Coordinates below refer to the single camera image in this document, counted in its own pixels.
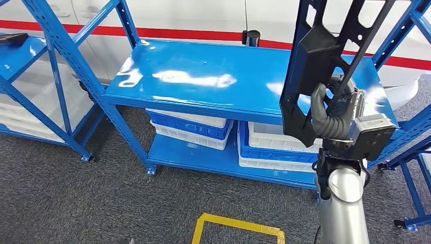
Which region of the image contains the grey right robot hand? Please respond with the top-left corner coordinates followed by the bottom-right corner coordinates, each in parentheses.
top-left (310, 74), bottom-right (366, 131)

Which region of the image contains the black plastic frame part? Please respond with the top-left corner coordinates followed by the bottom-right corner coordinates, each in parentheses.
top-left (279, 0), bottom-right (398, 148)
top-left (0, 33), bottom-right (29, 46)

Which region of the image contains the blue metal shelf rack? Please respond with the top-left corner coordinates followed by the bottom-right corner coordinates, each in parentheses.
top-left (377, 133), bottom-right (431, 233)
top-left (0, 32), bottom-right (106, 164)
top-left (20, 0), bottom-right (431, 191)

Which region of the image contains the blue plastic crate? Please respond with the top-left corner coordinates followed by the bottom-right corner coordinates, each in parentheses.
top-left (237, 121), bottom-right (319, 164)
top-left (147, 111), bottom-right (234, 141)

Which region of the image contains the yellow floor tape square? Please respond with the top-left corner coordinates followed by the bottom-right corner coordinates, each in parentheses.
top-left (191, 212), bottom-right (286, 244)

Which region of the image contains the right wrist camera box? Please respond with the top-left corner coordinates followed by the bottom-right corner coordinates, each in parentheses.
top-left (323, 113), bottom-right (397, 162)

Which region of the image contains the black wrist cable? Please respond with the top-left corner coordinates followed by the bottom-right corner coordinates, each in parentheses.
top-left (358, 158), bottom-right (372, 188)

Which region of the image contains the black stanchion post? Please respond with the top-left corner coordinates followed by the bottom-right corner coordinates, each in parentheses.
top-left (241, 29), bottom-right (261, 48)

